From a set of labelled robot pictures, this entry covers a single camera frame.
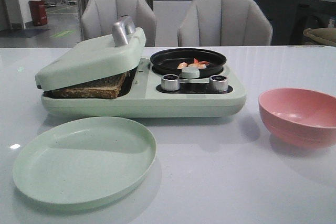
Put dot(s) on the orange shrimp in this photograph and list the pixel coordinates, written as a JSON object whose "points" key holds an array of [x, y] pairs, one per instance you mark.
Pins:
{"points": [[196, 63]]}

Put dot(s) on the bread slice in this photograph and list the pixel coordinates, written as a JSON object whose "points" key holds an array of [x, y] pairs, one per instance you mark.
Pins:
{"points": [[105, 88]]}

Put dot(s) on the green breakfast maker lid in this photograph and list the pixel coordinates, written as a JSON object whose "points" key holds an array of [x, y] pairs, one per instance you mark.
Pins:
{"points": [[91, 60]]}

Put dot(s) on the pink bowl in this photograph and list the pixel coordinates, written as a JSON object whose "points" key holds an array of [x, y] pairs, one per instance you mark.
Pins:
{"points": [[301, 117]]}

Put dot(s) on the green breakfast maker base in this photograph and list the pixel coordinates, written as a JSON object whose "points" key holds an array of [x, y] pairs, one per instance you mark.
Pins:
{"points": [[145, 101]]}

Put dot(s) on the left silver knob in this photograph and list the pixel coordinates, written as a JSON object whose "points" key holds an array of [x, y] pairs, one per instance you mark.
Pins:
{"points": [[170, 82]]}

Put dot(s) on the silver knob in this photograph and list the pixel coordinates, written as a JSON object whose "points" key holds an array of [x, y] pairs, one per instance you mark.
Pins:
{"points": [[218, 83], [170, 82]]}

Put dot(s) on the black round frying pan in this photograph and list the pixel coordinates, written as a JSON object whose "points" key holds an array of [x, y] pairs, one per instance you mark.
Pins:
{"points": [[167, 61]]}

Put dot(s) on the right silver knob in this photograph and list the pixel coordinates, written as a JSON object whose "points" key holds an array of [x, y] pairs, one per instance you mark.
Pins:
{"points": [[218, 83]]}

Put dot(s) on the right beige chair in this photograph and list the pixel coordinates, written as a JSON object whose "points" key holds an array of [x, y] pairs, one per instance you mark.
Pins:
{"points": [[224, 23]]}

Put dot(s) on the beige chair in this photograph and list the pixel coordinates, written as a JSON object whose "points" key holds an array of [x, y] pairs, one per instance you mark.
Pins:
{"points": [[100, 15], [224, 23]]}

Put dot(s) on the light green plate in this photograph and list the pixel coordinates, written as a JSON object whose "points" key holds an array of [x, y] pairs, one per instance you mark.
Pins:
{"points": [[85, 163]]}

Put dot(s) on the white refrigerator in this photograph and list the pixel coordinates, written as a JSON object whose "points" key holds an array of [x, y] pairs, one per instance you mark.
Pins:
{"points": [[176, 6]]}

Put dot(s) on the left beige chair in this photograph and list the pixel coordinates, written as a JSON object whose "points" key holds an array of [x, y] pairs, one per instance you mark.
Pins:
{"points": [[100, 15]]}

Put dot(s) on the dark kitchen counter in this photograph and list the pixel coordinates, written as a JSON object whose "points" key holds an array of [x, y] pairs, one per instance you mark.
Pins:
{"points": [[267, 6]]}

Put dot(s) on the red box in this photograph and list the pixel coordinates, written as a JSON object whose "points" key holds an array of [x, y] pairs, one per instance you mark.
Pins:
{"points": [[38, 12]]}

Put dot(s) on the beige cushion at right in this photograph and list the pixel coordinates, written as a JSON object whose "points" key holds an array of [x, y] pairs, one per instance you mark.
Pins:
{"points": [[321, 36]]}

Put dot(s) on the green pan handle knob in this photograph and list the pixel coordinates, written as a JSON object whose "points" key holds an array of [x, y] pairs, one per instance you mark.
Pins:
{"points": [[190, 73]]}

